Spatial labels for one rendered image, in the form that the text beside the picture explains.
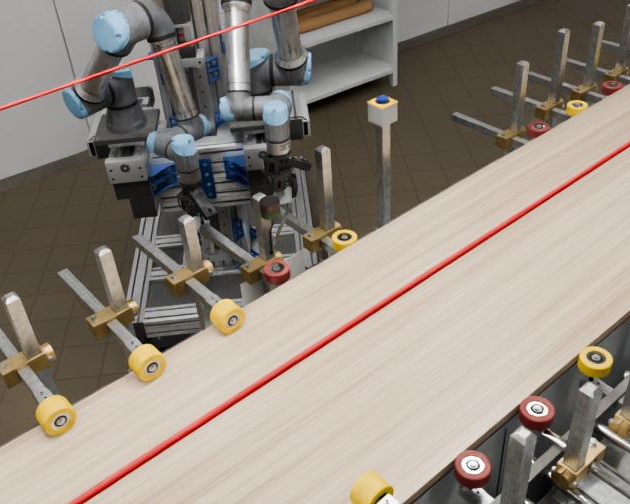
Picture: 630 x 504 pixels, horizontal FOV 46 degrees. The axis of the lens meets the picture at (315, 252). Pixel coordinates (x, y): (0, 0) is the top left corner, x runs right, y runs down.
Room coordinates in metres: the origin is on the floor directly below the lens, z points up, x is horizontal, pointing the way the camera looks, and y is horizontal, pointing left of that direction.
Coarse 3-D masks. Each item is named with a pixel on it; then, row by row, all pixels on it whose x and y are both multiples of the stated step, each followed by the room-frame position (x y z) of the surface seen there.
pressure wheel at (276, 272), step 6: (270, 264) 1.76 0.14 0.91; (276, 264) 1.76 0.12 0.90; (282, 264) 1.76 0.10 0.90; (288, 264) 1.75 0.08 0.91; (264, 270) 1.73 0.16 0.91; (270, 270) 1.73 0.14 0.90; (276, 270) 1.73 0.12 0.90; (282, 270) 1.73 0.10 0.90; (288, 270) 1.72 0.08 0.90; (264, 276) 1.73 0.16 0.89; (270, 276) 1.71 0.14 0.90; (276, 276) 1.70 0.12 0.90; (282, 276) 1.70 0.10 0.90; (288, 276) 1.72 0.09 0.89; (270, 282) 1.71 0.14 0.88; (276, 282) 1.70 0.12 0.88; (282, 282) 1.70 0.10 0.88
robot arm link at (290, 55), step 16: (272, 0) 2.28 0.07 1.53; (288, 0) 2.29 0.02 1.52; (272, 16) 2.35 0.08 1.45; (288, 16) 2.34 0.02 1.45; (288, 32) 2.37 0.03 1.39; (288, 48) 2.40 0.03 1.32; (304, 48) 2.49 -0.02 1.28; (288, 64) 2.43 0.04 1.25; (304, 64) 2.45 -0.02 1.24; (288, 80) 2.46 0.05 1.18; (304, 80) 2.45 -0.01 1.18
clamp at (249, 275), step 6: (276, 252) 1.87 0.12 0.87; (258, 258) 1.84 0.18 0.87; (276, 258) 1.84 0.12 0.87; (282, 258) 1.85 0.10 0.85; (252, 264) 1.81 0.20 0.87; (258, 264) 1.81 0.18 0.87; (264, 264) 1.81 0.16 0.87; (246, 270) 1.79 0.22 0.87; (252, 270) 1.78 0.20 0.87; (258, 270) 1.79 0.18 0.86; (246, 276) 1.79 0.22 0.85; (252, 276) 1.78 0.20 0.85; (258, 276) 1.79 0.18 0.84; (252, 282) 1.78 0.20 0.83
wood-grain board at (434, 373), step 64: (576, 128) 2.45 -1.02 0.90; (448, 192) 2.09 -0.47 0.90; (512, 192) 2.05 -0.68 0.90; (576, 192) 2.02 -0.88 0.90; (384, 256) 1.76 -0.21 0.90; (448, 256) 1.74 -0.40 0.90; (512, 256) 1.71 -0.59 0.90; (576, 256) 1.69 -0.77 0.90; (256, 320) 1.52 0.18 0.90; (320, 320) 1.50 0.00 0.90; (384, 320) 1.48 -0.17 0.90; (448, 320) 1.46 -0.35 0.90; (512, 320) 1.44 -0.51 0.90; (576, 320) 1.42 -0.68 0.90; (128, 384) 1.32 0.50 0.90; (192, 384) 1.30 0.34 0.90; (320, 384) 1.26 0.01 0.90; (384, 384) 1.25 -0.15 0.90; (448, 384) 1.23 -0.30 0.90; (512, 384) 1.21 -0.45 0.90; (0, 448) 1.14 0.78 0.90; (64, 448) 1.13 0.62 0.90; (128, 448) 1.11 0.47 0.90; (192, 448) 1.10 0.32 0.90; (256, 448) 1.08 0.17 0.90; (320, 448) 1.07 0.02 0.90; (384, 448) 1.06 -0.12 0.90; (448, 448) 1.04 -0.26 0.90
